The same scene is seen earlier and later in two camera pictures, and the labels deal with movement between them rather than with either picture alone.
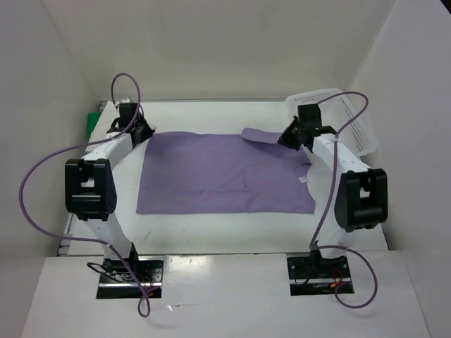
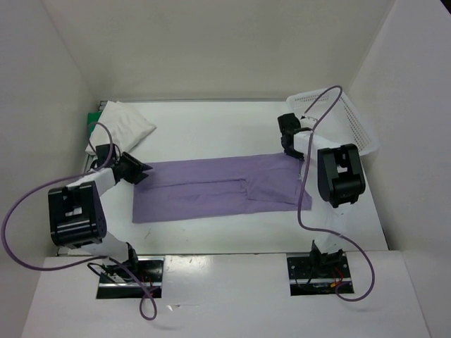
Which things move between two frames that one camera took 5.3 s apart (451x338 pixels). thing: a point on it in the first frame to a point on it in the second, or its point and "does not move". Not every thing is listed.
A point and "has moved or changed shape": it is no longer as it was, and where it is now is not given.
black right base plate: x=311 y=274 does not move
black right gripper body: x=292 y=136 to x=289 y=151
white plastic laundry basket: x=337 y=112 does not move
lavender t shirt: x=223 y=172 has moved or changed shape
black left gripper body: x=145 y=131 to x=128 y=172
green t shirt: x=92 y=119 does not move
